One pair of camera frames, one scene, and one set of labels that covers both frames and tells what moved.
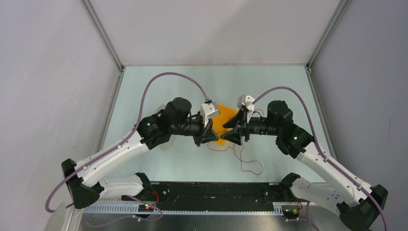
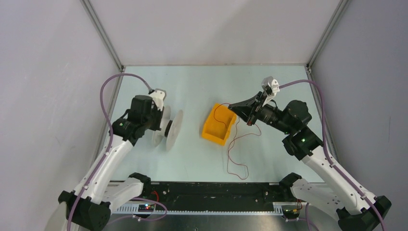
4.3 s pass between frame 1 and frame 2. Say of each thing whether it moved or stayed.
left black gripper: moved
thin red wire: moved
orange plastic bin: stayed
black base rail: stayed
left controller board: stayed
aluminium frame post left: stayed
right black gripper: moved
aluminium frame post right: stayed
